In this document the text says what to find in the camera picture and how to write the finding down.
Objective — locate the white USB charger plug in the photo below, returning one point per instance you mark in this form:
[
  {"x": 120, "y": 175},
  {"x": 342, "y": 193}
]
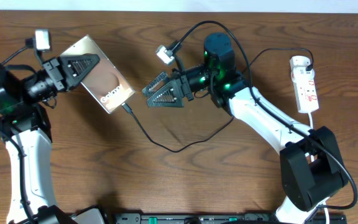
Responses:
[{"x": 300, "y": 74}]

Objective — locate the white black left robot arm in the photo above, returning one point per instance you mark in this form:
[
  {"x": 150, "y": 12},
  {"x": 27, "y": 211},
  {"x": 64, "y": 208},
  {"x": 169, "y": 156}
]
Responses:
[{"x": 25, "y": 130}]

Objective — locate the Galaxy S25 Ultra smartphone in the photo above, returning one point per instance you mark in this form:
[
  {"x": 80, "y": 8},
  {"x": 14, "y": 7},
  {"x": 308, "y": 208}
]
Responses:
[{"x": 105, "y": 83}]

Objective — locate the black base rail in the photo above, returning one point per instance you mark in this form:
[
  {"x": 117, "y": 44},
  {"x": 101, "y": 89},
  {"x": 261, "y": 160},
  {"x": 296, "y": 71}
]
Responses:
[{"x": 137, "y": 218}]

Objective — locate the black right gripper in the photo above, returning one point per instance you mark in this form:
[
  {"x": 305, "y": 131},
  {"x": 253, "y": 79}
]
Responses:
[{"x": 177, "y": 88}]

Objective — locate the white power strip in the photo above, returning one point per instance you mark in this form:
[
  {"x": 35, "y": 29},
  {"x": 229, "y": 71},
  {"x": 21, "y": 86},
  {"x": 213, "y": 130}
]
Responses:
[{"x": 305, "y": 92}]

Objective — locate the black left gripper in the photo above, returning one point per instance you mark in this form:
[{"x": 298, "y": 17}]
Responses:
[{"x": 55, "y": 73}]

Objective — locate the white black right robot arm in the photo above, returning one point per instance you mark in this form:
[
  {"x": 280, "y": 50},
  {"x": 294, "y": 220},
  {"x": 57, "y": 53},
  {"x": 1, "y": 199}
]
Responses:
[{"x": 311, "y": 165}]

